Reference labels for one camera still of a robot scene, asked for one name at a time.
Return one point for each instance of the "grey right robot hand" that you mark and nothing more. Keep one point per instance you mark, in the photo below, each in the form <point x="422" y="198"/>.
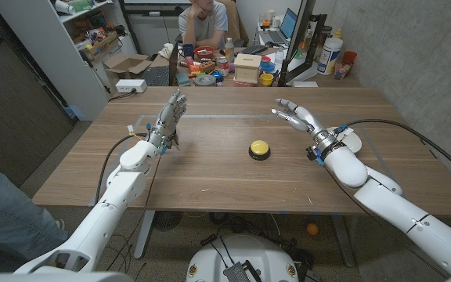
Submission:
<point x="307" y="119"/>

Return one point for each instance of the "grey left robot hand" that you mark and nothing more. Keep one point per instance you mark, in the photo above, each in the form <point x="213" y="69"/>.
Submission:
<point x="167" y="121"/>

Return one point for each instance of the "yellow button with black base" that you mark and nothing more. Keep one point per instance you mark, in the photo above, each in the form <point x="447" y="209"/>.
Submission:
<point x="259" y="148"/>

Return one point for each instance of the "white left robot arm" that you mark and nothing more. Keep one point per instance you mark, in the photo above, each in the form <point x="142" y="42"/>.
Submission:
<point x="125" y="188"/>

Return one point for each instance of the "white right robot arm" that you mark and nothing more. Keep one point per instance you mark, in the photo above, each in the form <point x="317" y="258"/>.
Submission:
<point x="386" y="199"/>

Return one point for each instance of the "red bowl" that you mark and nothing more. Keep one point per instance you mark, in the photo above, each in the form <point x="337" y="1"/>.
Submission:
<point x="204" y="52"/>

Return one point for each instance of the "teal sponge block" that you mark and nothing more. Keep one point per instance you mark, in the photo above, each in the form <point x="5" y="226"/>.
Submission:
<point x="182" y="79"/>

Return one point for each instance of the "black laptop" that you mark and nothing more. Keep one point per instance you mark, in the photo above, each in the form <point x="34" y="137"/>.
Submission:
<point x="157" y="76"/>

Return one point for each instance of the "white power strip box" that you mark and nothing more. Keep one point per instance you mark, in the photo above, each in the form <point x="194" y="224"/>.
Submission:
<point x="130" y="85"/>

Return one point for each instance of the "yellow cup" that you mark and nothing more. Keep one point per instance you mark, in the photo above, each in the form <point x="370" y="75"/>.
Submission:
<point x="266" y="79"/>

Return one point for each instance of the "clear glass with items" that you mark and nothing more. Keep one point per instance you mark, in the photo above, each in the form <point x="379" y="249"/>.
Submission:
<point x="341" y="69"/>

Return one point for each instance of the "white canister with blue label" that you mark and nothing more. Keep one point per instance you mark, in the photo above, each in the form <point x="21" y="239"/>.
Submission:
<point x="329" y="56"/>

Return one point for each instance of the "brown toy brick block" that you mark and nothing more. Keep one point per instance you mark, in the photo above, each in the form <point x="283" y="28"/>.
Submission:
<point x="206" y="66"/>

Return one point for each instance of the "stacked blue bowls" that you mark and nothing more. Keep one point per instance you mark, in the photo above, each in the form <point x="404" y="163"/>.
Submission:
<point x="266" y="64"/>

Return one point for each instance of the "open cardboard box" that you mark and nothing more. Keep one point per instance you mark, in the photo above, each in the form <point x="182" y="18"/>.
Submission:
<point x="125" y="62"/>

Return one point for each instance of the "dark blue mug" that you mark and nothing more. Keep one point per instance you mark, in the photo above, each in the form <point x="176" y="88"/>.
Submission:
<point x="187" y="51"/>

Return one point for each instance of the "red cup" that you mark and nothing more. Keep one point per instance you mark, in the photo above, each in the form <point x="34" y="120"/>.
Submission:
<point x="349" y="57"/>

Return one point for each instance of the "light wooden box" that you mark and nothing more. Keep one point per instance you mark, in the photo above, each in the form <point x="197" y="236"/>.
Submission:
<point x="247" y="68"/>

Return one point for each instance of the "red labelled tin can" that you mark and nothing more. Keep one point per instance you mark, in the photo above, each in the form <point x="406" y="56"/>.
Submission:
<point x="223" y="64"/>

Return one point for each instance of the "purple cup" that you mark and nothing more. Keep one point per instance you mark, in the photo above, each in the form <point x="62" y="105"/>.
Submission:
<point x="231" y="67"/>

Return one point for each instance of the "black computer monitor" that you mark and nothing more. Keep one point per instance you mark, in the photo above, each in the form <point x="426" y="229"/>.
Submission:
<point x="300" y="31"/>

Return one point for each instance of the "black keyboard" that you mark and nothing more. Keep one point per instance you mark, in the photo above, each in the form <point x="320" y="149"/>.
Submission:
<point x="253" y="49"/>

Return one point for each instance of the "clear plastic bottle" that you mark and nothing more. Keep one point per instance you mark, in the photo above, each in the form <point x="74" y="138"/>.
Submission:
<point x="229" y="49"/>

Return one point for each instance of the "silver laptop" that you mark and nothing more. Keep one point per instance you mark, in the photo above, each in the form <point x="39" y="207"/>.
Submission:
<point x="288" y="23"/>

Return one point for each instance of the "black round mesh object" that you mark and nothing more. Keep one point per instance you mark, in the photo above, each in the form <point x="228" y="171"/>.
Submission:
<point x="167" y="220"/>

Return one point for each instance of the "cardboard box with clutter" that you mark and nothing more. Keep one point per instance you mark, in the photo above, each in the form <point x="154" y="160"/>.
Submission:
<point x="104" y="45"/>

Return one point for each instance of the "seated person in grey t-shirt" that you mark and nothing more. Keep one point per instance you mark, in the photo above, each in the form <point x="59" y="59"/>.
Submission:
<point x="206" y="23"/>

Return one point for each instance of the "orange ball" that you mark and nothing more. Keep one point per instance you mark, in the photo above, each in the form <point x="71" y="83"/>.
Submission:
<point x="312" y="229"/>

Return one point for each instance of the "grey metal table leg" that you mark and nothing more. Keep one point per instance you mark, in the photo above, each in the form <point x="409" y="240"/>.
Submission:
<point x="144" y="235"/>
<point x="343" y="241"/>

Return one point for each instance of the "brown chair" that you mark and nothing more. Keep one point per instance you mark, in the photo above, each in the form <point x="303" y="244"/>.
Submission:
<point x="235" y="19"/>

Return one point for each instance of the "white shelf unit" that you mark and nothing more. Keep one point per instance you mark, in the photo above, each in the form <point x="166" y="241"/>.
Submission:
<point x="53" y="58"/>

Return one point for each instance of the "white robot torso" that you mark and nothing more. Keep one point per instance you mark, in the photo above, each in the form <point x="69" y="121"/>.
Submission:
<point x="245" y="254"/>

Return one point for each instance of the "standing person in jeans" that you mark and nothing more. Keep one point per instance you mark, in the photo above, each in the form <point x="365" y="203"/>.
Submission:
<point x="6" y="219"/>

